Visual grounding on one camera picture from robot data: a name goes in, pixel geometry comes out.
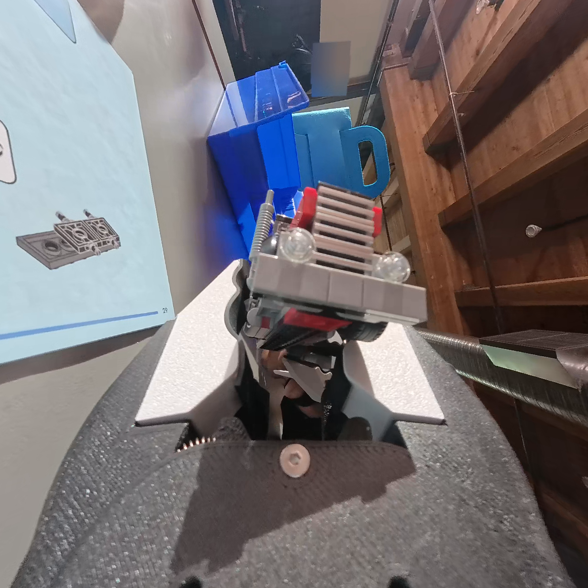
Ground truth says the blue plastic bin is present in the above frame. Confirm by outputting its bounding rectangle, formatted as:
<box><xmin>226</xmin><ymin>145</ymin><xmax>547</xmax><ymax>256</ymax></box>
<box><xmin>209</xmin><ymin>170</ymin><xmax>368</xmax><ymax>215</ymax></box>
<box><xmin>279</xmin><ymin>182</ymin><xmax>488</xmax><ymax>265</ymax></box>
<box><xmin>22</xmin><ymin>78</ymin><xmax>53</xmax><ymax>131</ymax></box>
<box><xmin>207</xmin><ymin>60</ymin><xmax>310</xmax><ymax>263</ymax></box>

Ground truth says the light blue instruction booklet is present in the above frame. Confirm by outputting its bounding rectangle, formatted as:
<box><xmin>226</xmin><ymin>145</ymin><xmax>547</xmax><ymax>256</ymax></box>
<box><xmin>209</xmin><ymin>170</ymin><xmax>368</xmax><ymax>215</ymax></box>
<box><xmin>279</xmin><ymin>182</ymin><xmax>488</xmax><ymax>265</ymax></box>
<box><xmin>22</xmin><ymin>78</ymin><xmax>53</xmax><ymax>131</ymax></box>
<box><xmin>0</xmin><ymin>0</ymin><xmax>175</xmax><ymax>366</ymax></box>

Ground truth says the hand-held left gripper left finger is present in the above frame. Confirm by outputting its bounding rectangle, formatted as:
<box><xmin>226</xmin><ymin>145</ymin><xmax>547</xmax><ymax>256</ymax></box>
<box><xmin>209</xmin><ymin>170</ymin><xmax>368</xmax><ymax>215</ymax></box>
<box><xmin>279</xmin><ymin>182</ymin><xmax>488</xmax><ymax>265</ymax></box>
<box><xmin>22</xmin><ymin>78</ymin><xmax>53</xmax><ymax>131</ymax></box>
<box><xmin>135</xmin><ymin>258</ymin><xmax>267</xmax><ymax>441</ymax></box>

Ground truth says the dark red cord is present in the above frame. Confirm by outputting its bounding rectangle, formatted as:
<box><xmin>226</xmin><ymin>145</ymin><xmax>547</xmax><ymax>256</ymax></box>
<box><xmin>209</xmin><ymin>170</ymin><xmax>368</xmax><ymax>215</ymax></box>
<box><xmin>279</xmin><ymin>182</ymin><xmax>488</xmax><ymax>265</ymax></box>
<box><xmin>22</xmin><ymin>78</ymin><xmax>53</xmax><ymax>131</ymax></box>
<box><xmin>191</xmin><ymin>0</ymin><xmax>231</xmax><ymax>89</ymax></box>

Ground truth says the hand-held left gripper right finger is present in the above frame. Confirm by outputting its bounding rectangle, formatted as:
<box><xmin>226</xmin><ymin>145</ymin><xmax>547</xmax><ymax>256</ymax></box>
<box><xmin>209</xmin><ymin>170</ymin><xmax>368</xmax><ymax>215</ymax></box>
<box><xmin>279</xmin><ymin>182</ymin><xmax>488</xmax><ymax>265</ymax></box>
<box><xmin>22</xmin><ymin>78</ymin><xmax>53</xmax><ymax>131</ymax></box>
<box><xmin>323</xmin><ymin>324</ymin><xmax>447</xmax><ymax>440</ymax></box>

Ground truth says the black hanging cable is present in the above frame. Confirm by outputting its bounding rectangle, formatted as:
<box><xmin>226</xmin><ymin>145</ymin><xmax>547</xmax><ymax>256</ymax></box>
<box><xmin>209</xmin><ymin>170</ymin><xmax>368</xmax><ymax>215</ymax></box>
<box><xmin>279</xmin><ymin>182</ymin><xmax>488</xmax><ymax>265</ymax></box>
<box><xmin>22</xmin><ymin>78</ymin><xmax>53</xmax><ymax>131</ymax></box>
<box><xmin>428</xmin><ymin>0</ymin><xmax>539</xmax><ymax>483</ymax></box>

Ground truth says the black metal pipe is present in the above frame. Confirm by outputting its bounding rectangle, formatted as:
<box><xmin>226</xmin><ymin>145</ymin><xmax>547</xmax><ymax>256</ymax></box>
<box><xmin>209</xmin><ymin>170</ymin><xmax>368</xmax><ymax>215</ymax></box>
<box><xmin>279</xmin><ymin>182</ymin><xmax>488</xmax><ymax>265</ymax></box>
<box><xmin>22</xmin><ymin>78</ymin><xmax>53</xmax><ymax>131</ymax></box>
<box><xmin>355</xmin><ymin>0</ymin><xmax>401</xmax><ymax>126</ymax></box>

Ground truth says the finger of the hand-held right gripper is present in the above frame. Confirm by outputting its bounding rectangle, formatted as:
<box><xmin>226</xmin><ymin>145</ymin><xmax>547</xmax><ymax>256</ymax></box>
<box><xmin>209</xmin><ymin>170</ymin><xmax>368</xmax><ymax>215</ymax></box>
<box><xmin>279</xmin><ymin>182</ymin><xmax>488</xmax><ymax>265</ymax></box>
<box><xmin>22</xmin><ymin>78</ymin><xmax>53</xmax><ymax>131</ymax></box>
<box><xmin>281</xmin><ymin>356</ymin><xmax>334</xmax><ymax>401</ymax></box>

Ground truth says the grey red toy brick truck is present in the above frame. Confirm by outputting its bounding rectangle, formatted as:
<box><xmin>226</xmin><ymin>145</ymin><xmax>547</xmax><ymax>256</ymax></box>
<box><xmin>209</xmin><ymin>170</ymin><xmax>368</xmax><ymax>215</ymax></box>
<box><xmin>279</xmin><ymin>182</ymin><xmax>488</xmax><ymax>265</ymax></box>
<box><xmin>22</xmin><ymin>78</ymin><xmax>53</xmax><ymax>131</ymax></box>
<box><xmin>243</xmin><ymin>181</ymin><xmax>428</xmax><ymax>355</ymax></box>

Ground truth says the person's right hand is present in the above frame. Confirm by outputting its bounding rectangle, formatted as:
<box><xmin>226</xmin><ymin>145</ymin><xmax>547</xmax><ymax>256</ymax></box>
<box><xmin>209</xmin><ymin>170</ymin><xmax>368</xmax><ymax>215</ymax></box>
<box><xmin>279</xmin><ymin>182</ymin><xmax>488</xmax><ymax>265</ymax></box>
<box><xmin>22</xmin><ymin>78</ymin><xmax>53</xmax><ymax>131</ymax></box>
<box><xmin>262</xmin><ymin>351</ymin><xmax>323</xmax><ymax>417</ymax></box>

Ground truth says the wooden shelf unit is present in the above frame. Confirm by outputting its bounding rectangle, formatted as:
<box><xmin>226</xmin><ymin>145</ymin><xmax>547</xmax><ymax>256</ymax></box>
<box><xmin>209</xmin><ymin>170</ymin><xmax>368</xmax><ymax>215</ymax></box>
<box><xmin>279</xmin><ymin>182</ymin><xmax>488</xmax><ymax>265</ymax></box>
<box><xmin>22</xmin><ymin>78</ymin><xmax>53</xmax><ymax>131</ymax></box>
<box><xmin>380</xmin><ymin>0</ymin><xmax>588</xmax><ymax>556</ymax></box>

